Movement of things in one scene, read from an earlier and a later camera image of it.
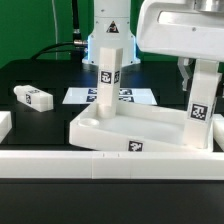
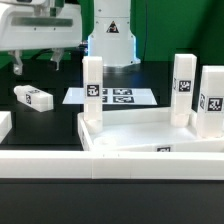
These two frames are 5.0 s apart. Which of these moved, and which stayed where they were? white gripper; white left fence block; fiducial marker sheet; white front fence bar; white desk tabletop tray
Moved: white desk tabletop tray; white gripper
Stayed: white front fence bar; white left fence block; fiducial marker sheet
